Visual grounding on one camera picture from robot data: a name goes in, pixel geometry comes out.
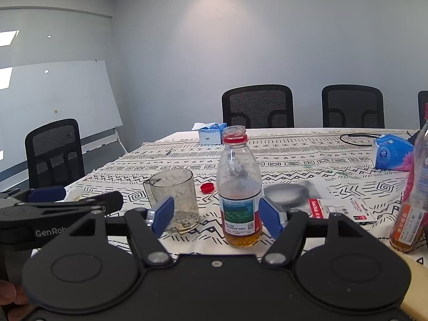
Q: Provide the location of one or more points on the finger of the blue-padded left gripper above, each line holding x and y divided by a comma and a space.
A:
145, 226

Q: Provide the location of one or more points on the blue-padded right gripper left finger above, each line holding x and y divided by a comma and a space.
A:
50, 194

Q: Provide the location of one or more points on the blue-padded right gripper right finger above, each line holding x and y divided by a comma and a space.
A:
287, 230

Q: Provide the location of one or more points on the clear bottle with amber liquid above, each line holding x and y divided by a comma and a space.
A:
239, 186

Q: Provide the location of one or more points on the red bottle cap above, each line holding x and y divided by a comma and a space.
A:
207, 188

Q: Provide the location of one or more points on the pink-labelled drink bottle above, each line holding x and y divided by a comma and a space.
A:
412, 216

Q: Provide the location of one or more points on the person's hand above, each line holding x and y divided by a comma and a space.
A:
14, 294

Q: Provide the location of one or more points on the black mesh chair left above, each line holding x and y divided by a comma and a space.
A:
54, 154

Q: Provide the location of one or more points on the black mesh chair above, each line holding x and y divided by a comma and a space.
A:
352, 106
259, 106
54, 154

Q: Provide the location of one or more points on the red white packaging card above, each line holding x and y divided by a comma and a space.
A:
356, 210

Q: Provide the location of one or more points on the clear glass measuring cup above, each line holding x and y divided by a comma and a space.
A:
178, 184

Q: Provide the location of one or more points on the white whiteboard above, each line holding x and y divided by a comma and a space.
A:
37, 94

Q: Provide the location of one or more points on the blue tissue box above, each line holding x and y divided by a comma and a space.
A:
209, 133

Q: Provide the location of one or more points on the black mesh chair centre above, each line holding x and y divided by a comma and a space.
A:
259, 106

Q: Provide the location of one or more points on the blue tissue pack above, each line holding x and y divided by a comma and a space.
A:
390, 152

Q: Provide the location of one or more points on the black mesh chair right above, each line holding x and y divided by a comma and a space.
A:
352, 106

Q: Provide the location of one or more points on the black chair far right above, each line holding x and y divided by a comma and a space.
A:
422, 101

